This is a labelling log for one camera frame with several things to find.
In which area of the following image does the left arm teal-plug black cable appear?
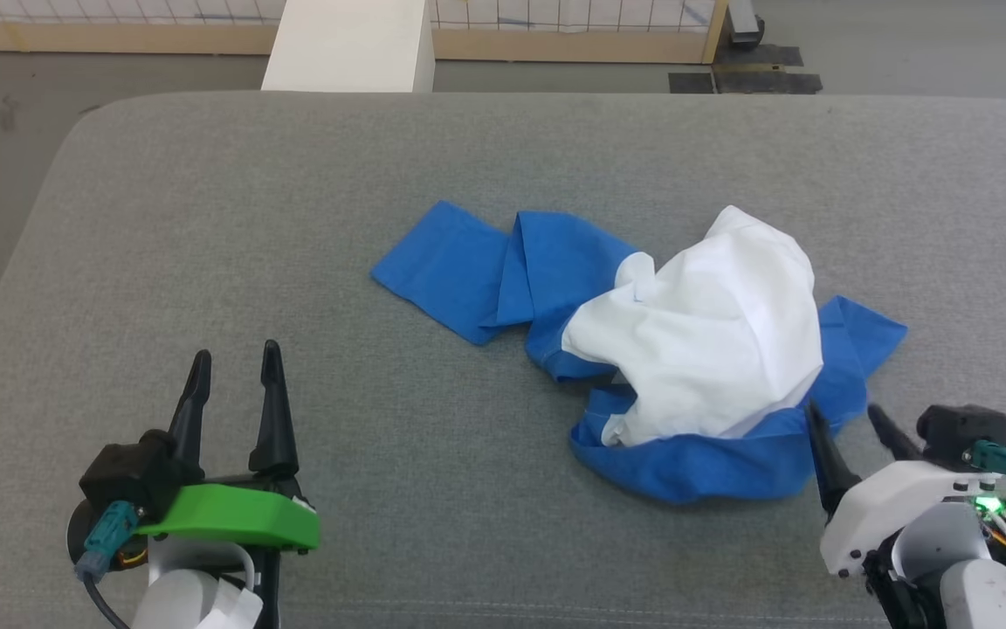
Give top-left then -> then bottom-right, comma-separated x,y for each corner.
74,501 -> 142,629

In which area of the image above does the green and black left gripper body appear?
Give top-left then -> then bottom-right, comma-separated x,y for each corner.
134,472 -> 321,557

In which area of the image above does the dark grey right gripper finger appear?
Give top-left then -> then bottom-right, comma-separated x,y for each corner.
867,404 -> 925,462
805,403 -> 861,517

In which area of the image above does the grey metal panel bracket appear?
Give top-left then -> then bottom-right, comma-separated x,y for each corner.
727,0 -> 767,50

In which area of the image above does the lemon tile print wall panel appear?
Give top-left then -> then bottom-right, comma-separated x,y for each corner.
0,0 -> 731,66

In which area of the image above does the blue and white garment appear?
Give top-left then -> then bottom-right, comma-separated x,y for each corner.
370,200 -> 909,506

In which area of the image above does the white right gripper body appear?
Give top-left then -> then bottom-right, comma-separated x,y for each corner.
819,460 -> 998,578

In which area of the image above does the black floor mat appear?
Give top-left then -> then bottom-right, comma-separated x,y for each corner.
667,44 -> 824,96

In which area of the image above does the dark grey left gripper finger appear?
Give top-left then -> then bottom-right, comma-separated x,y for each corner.
247,340 -> 300,478
168,349 -> 213,466

